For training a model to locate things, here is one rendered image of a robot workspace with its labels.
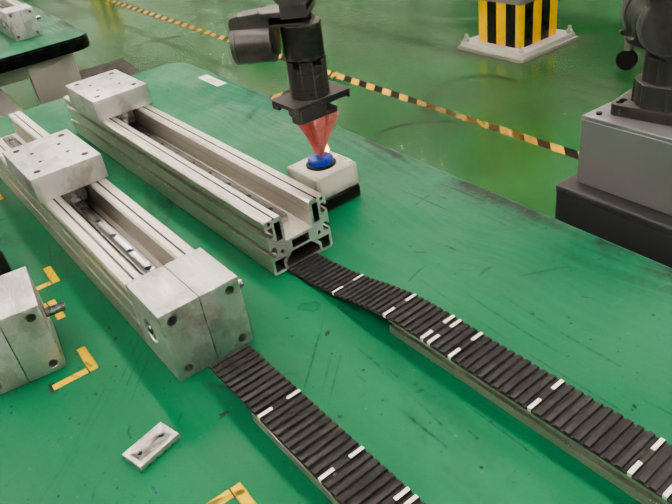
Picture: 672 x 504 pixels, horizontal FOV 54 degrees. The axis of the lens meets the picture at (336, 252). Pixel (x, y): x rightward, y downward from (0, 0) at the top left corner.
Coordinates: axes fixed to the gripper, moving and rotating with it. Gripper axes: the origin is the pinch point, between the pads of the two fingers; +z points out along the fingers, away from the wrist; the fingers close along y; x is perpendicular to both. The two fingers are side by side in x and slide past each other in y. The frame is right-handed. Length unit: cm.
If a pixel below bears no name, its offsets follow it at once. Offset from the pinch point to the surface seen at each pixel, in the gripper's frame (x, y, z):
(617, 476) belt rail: 61, 15, 7
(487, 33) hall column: -185, -250, 76
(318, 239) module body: 9.7, 8.7, 7.9
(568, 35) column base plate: -153, -282, 81
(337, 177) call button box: 4.1, 0.1, 3.4
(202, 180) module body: -6.0, 17.3, 0.0
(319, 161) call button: 1.4, 1.1, 1.0
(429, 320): 36.8, 13.0, 4.8
